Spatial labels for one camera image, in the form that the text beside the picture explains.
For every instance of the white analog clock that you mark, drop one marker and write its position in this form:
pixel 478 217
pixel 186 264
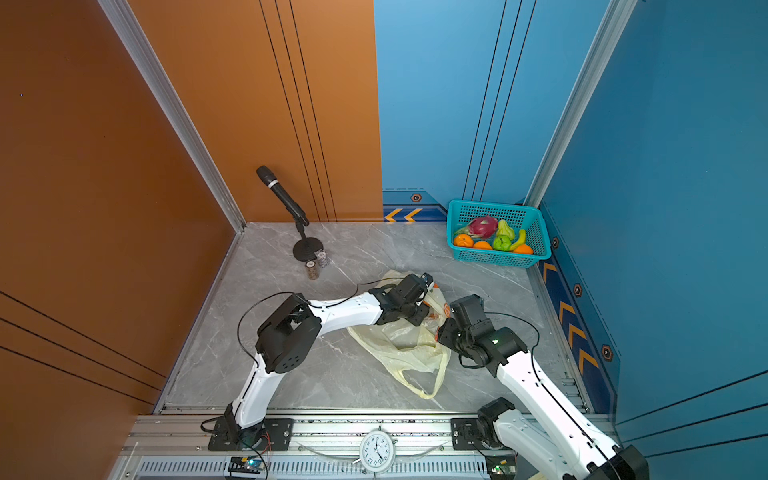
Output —
pixel 377 451

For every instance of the aluminium front rail frame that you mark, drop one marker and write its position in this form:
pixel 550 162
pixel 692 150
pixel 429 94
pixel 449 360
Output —
pixel 324 445

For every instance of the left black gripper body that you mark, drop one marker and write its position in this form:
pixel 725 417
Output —
pixel 417 313

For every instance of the circuit board right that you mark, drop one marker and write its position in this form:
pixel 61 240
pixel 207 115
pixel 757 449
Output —
pixel 501 468

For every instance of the green round apple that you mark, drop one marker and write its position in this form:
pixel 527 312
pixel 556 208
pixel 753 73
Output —
pixel 502 243

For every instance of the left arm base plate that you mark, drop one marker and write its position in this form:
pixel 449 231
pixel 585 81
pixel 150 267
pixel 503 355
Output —
pixel 272 435

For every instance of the green circuit board left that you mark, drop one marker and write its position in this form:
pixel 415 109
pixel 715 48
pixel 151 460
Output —
pixel 247 467

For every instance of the brown small jar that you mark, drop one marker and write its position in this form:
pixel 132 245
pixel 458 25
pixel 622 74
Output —
pixel 312 270

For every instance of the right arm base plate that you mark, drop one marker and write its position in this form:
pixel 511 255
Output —
pixel 472 433

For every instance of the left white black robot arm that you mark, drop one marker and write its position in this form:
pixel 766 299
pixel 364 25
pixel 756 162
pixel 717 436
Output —
pixel 286 337

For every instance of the teal plastic basket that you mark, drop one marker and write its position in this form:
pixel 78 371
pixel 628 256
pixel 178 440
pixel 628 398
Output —
pixel 461 212

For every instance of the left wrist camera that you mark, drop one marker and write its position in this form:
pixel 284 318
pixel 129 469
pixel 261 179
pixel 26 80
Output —
pixel 427 281

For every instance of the green pear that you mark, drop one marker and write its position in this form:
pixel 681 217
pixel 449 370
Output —
pixel 505 230

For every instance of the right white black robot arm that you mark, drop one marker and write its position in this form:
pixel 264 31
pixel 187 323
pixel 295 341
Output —
pixel 528 384

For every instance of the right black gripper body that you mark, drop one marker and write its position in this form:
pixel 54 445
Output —
pixel 451 336

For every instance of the yellow banana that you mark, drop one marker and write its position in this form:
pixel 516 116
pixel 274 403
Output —
pixel 521 239

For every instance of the black microphone on stand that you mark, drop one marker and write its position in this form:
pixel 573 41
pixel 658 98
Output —
pixel 307 247

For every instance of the yellowish printed plastic bag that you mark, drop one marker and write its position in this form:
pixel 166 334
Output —
pixel 411 354

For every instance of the pink dragon fruit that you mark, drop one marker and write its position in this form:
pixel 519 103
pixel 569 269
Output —
pixel 481 227

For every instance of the red orange fruit piece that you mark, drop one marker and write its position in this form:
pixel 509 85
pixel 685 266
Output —
pixel 524 249

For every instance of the clear small jar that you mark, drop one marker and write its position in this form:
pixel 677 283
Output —
pixel 322 259

